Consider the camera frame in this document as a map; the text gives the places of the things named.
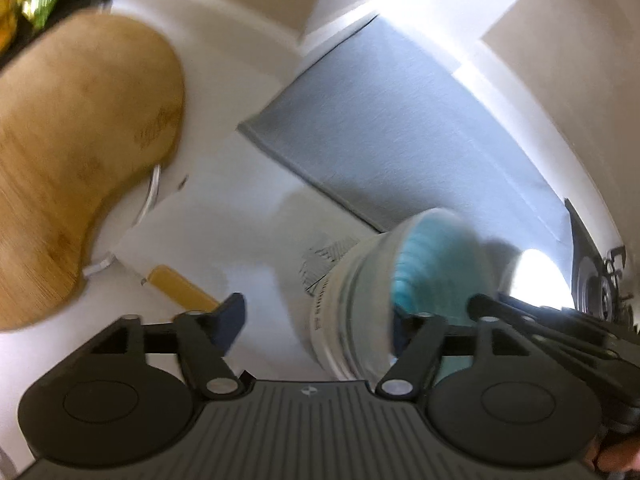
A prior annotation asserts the teal glazed bowl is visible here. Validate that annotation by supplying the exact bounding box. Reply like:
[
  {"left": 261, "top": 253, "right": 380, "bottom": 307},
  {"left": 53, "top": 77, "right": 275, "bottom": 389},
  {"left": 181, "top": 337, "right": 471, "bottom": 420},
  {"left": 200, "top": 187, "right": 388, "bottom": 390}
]
[{"left": 309, "top": 208, "right": 495, "bottom": 384}]

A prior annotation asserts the person's hand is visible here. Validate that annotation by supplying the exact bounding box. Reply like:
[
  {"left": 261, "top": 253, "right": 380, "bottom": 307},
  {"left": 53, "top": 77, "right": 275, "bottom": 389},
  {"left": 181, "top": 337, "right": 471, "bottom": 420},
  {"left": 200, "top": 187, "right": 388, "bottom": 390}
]
[{"left": 593, "top": 434, "right": 640, "bottom": 472}]

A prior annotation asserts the white printed paper sheet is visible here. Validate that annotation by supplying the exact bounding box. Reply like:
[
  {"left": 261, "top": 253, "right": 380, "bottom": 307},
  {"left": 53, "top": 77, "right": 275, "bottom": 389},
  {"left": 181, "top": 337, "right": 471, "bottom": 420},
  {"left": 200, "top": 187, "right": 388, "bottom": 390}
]
[{"left": 116, "top": 183, "right": 374, "bottom": 382}]

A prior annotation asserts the grey drying mat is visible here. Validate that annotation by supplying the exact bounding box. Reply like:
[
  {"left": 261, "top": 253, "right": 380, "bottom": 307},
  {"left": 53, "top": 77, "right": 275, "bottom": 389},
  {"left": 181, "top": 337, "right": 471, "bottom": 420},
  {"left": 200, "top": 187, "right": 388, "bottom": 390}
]
[{"left": 239, "top": 19, "right": 573, "bottom": 275}]

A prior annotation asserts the wooden cutting board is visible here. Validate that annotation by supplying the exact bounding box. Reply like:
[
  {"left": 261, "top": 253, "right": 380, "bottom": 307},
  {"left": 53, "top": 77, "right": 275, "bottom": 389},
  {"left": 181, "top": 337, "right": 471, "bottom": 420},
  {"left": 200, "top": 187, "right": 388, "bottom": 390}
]
[{"left": 1, "top": 11, "right": 185, "bottom": 330}]

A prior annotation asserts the metal board handle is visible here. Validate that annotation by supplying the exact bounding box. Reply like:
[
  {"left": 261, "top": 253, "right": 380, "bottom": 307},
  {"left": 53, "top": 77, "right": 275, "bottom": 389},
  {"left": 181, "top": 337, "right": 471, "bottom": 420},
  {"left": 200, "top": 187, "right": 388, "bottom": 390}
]
[{"left": 81, "top": 164, "right": 162, "bottom": 280}]

